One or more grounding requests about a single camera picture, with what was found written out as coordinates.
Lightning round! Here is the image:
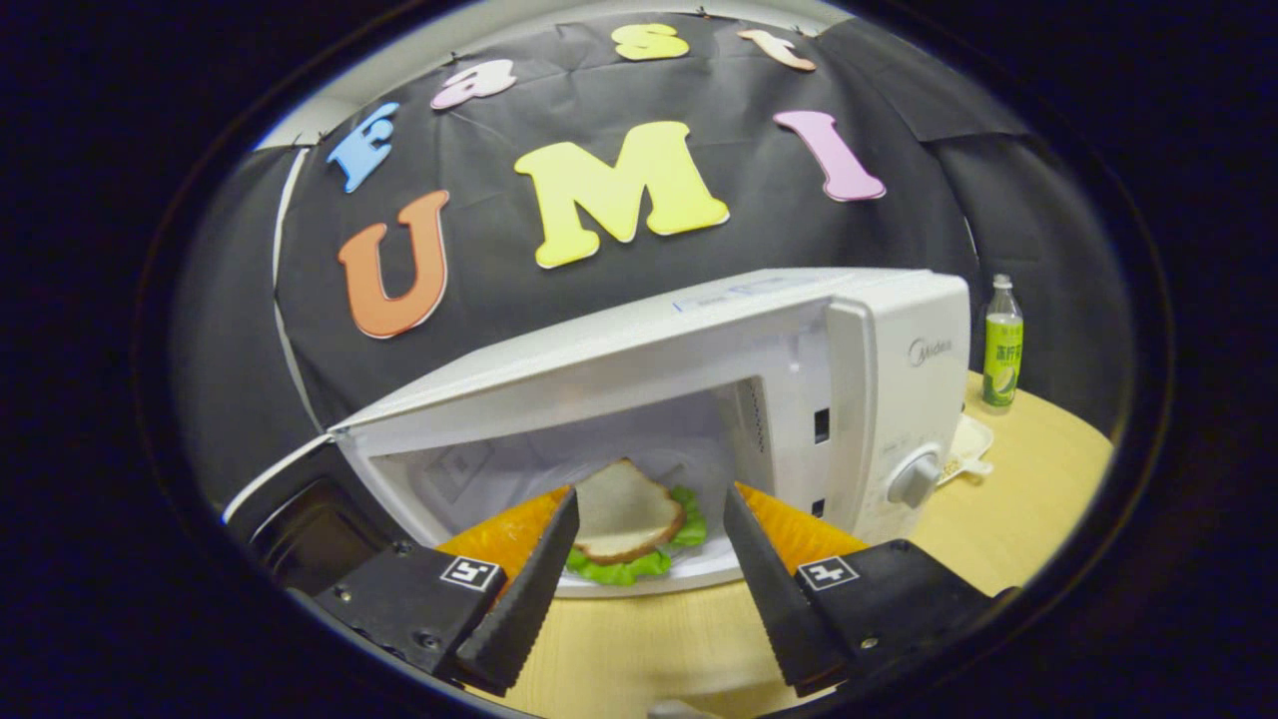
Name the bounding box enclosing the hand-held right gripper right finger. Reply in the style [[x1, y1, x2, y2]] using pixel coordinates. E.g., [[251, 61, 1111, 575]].
[[723, 481, 1014, 698]]

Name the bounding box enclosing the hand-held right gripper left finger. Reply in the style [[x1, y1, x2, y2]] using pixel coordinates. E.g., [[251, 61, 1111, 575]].
[[315, 485, 581, 697]]

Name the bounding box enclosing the sandwich with lettuce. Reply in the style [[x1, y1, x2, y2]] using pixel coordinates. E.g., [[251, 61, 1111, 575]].
[[565, 457, 710, 588]]

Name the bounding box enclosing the white microwave oven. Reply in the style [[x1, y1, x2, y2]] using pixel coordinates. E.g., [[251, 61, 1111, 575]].
[[222, 268, 971, 600]]

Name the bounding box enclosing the white sectioned dish of beans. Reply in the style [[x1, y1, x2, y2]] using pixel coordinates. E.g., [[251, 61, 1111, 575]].
[[937, 413, 995, 486]]

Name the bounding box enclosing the black backdrop cloth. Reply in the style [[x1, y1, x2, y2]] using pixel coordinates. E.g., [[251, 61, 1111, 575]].
[[170, 12, 1134, 510]]

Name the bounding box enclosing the green drink bottle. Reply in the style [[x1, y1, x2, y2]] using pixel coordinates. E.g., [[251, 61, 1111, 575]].
[[982, 274, 1025, 408]]

